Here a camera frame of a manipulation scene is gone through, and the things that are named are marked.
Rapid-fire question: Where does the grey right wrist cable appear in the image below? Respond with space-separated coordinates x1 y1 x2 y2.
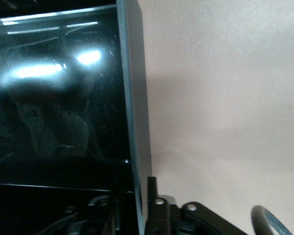
250 205 293 235

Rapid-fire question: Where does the black plastic box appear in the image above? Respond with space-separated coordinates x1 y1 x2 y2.
0 0 153 235

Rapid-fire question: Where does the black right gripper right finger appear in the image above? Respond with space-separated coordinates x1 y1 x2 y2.
144 176 247 235

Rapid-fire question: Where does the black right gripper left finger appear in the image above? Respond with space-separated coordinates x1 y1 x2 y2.
36 180 125 235

